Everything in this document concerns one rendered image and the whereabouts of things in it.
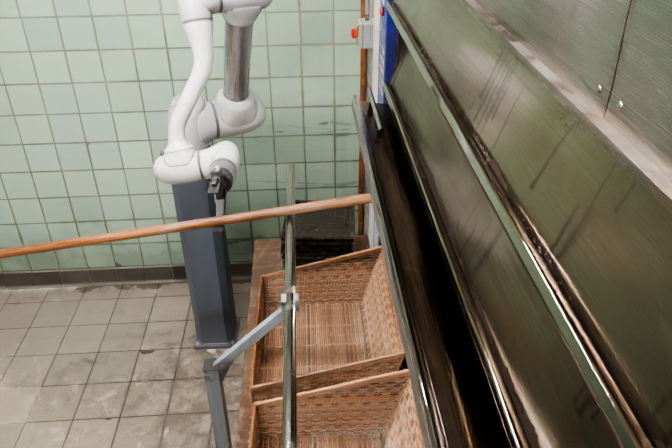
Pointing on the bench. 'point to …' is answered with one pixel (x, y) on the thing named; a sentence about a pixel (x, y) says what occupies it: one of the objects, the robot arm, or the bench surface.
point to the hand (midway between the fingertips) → (215, 211)
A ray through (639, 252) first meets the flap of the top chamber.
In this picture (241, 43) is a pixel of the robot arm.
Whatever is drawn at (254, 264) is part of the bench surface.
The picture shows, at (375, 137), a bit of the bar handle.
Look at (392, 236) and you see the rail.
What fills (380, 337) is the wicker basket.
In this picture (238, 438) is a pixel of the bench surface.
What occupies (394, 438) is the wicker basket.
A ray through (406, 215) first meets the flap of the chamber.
